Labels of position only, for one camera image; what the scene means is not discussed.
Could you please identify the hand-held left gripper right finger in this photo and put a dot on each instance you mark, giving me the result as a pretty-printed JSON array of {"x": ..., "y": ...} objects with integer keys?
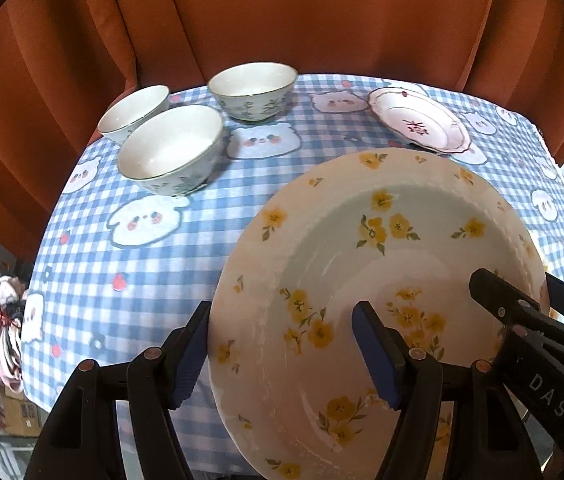
[{"x": 376, "y": 360}]

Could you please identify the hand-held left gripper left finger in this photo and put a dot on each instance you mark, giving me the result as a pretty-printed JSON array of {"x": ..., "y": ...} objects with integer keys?
[{"x": 187, "y": 362}]

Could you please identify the yellow flower plate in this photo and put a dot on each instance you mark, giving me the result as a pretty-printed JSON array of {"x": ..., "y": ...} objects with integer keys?
[{"x": 341, "y": 240}]

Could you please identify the pink scalloped plate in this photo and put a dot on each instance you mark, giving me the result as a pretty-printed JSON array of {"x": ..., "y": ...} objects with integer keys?
[{"x": 411, "y": 115}]

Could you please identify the white floral bowl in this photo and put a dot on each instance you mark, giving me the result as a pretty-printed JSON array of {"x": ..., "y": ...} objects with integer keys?
[
  {"x": 132, "y": 107},
  {"x": 252, "y": 80},
  {"x": 167, "y": 145}
]

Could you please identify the blue checked tablecloth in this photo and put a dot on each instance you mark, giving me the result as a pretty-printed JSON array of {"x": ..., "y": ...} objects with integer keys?
[{"x": 162, "y": 270}]

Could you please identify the cardboard box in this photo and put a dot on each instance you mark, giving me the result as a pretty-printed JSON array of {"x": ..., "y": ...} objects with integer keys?
[{"x": 12, "y": 410}]

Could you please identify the orange curtain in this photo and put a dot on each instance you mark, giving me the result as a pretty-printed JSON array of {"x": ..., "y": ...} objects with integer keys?
[{"x": 282, "y": 20}]

